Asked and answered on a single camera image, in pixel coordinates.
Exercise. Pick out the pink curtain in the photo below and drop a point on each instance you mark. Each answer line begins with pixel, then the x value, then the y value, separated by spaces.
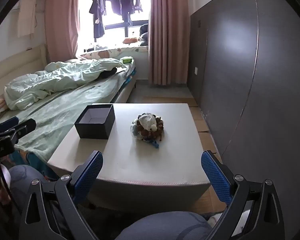
pixel 62 22
pixel 168 32

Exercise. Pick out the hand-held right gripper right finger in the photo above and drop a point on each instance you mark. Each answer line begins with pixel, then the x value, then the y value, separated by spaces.
pixel 215 177

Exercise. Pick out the white fluffy cloth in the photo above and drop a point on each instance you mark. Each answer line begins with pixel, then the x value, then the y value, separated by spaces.
pixel 218 218

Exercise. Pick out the printed window seat cushion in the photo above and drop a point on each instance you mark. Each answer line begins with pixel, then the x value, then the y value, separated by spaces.
pixel 115 52

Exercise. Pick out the beige hanging cloth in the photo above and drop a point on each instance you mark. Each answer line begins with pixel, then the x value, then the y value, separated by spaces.
pixel 27 17

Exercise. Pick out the person's leg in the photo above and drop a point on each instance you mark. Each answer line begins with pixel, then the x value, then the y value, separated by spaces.
pixel 25 180
pixel 165 226

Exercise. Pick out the black window frame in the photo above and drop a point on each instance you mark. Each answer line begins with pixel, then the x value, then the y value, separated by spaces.
pixel 126 28

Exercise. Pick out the dark cushion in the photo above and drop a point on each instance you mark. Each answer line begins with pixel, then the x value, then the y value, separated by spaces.
pixel 144 35

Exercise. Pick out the teal patterned mattress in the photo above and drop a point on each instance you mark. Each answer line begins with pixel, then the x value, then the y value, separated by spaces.
pixel 131 77

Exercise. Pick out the orange plush toy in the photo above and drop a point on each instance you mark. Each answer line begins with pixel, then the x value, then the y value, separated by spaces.
pixel 130 40

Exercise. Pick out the black jewelry box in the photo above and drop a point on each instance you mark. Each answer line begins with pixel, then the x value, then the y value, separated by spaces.
pixel 90 131

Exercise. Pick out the pile of jewelry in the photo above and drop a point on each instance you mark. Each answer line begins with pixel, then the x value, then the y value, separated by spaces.
pixel 146 124

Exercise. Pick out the person's right leg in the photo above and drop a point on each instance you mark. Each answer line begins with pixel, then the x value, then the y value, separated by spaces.
pixel 165 226

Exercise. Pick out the beige upholstered bed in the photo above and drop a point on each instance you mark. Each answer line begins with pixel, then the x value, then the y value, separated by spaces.
pixel 15 62

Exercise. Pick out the row of hanging dark clothes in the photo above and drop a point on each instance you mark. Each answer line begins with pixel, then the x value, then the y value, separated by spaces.
pixel 120 2

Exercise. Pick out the black garment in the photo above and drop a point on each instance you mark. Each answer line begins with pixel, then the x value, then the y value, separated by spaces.
pixel 108 73

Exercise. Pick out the light green bedsheet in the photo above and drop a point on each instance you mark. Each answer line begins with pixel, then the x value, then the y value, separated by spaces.
pixel 57 120

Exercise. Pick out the person's left leg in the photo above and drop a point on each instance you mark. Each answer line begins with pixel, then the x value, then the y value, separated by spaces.
pixel 25 180

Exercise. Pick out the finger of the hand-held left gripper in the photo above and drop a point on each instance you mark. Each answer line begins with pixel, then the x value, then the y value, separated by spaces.
pixel 7 123
pixel 25 127

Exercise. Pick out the white wall socket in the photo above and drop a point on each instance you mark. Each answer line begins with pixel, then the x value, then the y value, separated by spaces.
pixel 196 70

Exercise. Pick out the light green quilt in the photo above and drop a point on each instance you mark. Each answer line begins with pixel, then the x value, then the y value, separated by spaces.
pixel 52 80

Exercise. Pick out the small green box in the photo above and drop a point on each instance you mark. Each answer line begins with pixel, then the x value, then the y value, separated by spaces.
pixel 126 60

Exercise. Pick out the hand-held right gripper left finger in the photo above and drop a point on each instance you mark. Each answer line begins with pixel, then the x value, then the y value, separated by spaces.
pixel 90 171

